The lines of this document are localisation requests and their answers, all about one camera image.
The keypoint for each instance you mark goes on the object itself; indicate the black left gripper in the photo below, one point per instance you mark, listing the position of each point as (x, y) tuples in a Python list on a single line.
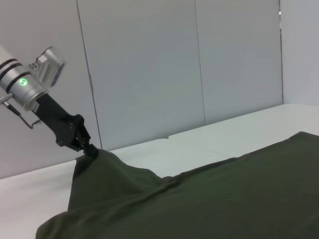
[(59, 119)]

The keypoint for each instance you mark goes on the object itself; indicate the dark green shirt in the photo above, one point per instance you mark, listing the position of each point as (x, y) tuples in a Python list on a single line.
[(199, 194)]

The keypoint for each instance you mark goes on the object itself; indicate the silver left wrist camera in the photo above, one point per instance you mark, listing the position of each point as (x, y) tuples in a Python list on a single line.
[(51, 66)]

